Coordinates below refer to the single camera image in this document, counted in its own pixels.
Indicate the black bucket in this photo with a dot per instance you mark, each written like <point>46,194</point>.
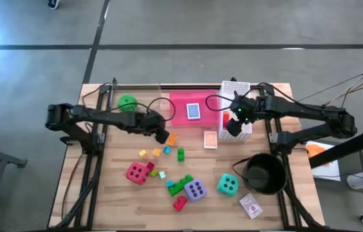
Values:
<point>265,174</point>

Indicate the white perforated basket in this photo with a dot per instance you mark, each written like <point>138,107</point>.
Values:
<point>229,86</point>

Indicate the green foam die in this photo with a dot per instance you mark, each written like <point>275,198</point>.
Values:
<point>126,100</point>

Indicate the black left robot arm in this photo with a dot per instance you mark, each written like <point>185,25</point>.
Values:
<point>104,114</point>

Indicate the black diagonal stand bar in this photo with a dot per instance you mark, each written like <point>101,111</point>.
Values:
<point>345,148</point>

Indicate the red foam die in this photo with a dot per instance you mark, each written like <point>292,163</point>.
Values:
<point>136,174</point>

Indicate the pale cyan small toy block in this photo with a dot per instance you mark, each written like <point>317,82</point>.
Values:
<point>162,175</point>

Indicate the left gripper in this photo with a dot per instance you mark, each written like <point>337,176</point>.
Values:
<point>149,122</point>

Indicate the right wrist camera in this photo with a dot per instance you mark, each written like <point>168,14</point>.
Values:
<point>233,127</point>

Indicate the red stepped toy block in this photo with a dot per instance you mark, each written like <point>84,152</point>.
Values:
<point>178,206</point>

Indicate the white paper sheet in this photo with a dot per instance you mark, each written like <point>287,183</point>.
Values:
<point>329,170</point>

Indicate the magenta small toy block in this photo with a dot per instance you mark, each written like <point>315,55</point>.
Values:
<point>150,166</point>

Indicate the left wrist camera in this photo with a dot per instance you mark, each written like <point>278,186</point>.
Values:
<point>162,136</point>

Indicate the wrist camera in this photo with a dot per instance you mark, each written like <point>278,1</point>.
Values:
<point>233,127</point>
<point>162,136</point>

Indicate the green stepped toy block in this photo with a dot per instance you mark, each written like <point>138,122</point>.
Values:
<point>176,189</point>

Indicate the black aluminium table frame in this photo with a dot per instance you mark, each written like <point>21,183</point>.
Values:
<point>267,87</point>

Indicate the orange object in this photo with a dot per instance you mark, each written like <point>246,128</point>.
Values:
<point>316,150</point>

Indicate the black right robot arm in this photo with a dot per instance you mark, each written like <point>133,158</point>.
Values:
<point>297,109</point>

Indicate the pink plastic bin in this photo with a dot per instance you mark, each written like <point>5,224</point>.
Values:
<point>178,112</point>

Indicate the teal foam die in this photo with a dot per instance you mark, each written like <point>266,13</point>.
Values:
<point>228,184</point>

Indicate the blue playing card box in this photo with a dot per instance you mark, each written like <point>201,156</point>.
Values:
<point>193,111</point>

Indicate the sky blue small toy block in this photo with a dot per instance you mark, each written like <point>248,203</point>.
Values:
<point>169,184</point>
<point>167,150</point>

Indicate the orange-red toy block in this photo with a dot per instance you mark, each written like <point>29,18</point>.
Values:
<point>226,116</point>

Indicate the purple foam die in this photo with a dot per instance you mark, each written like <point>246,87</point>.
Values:
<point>195,190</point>

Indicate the yellow small toy block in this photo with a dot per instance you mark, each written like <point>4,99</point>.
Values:
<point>143,153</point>

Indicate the orange-yellow small toy block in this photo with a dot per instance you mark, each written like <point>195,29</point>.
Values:
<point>156,152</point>

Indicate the person's shoe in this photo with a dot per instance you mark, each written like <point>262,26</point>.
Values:
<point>53,4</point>

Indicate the maroon playing card box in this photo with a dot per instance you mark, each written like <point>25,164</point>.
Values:
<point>251,206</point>

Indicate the orange toy block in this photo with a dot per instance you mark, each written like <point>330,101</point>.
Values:
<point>172,139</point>

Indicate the lime green toy block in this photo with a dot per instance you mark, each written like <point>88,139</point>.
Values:
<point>154,173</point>

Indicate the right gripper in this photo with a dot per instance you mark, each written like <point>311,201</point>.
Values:
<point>247,109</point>

